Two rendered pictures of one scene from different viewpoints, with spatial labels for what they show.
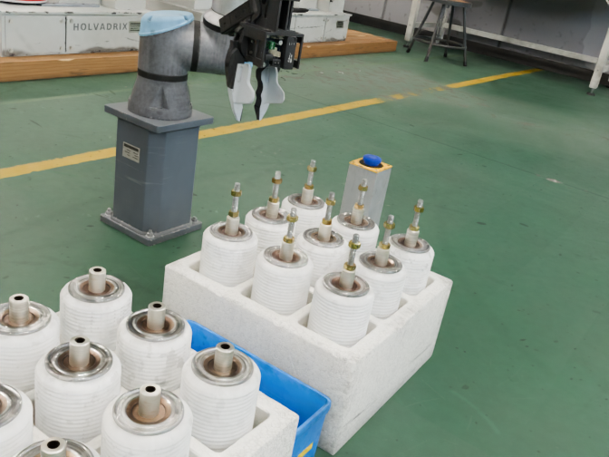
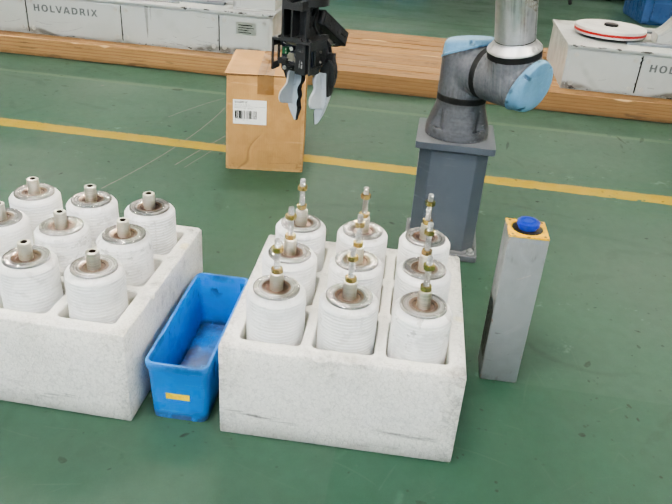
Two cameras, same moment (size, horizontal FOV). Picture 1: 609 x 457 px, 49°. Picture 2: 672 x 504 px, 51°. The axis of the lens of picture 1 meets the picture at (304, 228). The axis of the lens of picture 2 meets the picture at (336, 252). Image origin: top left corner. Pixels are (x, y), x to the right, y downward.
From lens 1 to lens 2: 1.17 m
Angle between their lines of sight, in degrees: 58
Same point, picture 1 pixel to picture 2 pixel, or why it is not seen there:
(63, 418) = not seen: hidden behind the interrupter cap
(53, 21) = (626, 59)
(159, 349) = (100, 245)
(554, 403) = not seen: outside the picture
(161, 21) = (449, 43)
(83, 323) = not seen: hidden behind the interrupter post
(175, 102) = (450, 124)
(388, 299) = (327, 331)
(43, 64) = (595, 101)
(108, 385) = (50, 243)
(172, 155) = (438, 175)
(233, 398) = (68, 282)
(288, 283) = (266, 271)
